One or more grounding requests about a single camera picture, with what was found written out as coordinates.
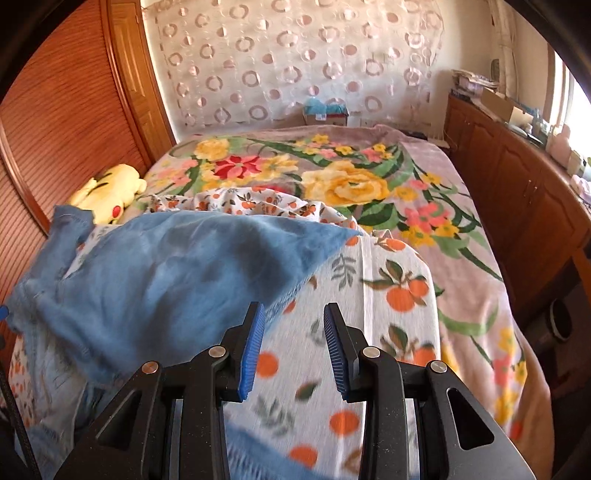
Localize light blue denim jeans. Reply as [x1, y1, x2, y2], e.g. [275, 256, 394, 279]
[6, 205, 355, 479]

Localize orange print bed sheet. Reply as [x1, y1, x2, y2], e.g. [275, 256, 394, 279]
[8, 186, 442, 480]

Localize wooden sideboard cabinet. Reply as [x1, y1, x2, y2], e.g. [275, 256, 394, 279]
[444, 95, 590, 325]

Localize yellow plush toy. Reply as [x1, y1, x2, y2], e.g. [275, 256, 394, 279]
[68, 164, 147, 225]

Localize pink floral blanket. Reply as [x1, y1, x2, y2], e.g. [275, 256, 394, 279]
[124, 126, 554, 479]

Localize pink bottle on sideboard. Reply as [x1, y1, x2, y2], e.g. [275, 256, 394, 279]
[548, 124, 572, 168]

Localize open cardboard box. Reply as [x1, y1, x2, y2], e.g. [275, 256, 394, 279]
[480, 88, 533, 126]

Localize wooden louvered wardrobe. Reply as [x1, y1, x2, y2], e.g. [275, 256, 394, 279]
[0, 0, 180, 365]

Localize stack of papers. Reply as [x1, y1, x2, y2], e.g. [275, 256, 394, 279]
[452, 69, 499, 97]

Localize cardboard box with blue items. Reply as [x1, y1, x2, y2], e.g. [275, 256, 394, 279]
[303, 98, 349, 126]

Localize circle pattern sheer curtain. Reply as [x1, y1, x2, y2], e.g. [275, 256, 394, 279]
[141, 1, 444, 137]

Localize beige side curtain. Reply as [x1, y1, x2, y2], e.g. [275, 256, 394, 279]
[488, 0, 518, 99]

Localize window with wooden frame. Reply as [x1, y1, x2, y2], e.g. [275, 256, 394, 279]
[543, 46, 590, 157]

